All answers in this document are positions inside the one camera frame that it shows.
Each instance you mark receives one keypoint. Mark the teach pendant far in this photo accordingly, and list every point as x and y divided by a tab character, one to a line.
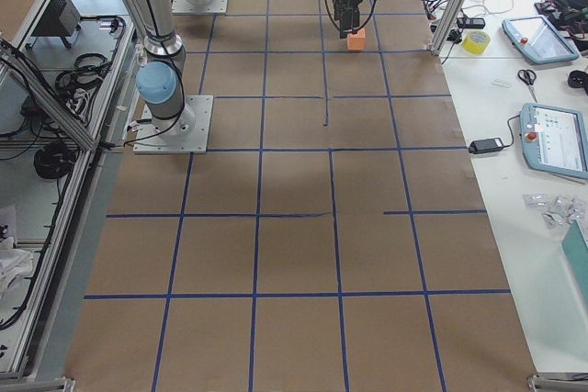
538	40

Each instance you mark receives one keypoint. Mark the orange foam block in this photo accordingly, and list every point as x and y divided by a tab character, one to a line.
356	42

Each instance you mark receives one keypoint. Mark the yellow tape roll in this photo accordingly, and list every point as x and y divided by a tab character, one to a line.
476	42

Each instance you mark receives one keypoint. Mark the black power adapter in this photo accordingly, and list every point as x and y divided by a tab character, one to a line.
484	146

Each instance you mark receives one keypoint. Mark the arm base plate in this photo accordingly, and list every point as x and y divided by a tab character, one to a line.
199	7
189	134

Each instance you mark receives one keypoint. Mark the black scissors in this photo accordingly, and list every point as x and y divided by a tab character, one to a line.
528	77

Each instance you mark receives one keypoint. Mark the teach pendant near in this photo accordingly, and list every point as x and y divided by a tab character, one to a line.
554	140

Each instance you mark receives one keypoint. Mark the teach pendant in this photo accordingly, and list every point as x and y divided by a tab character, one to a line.
538	40
554	140

